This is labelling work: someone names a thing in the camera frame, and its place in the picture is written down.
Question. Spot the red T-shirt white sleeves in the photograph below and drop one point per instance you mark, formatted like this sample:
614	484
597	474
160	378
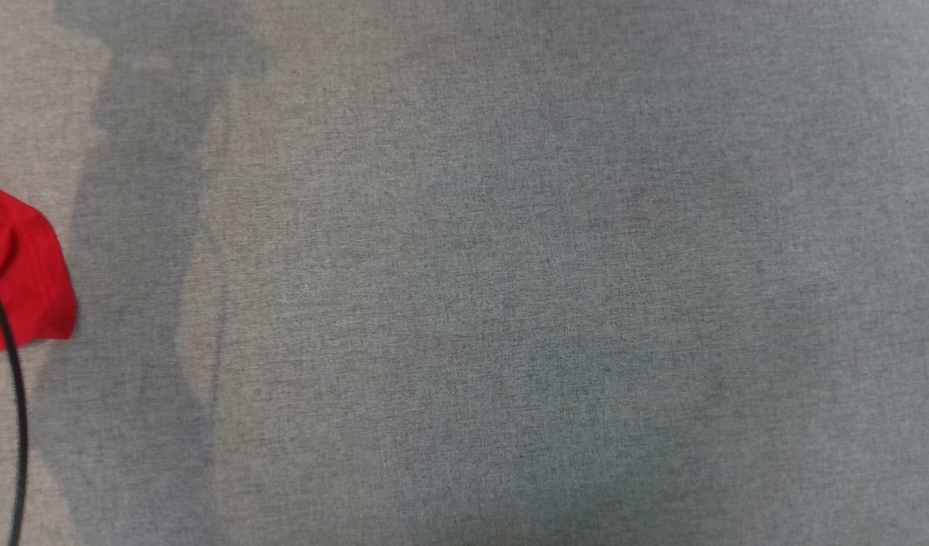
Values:
32	280

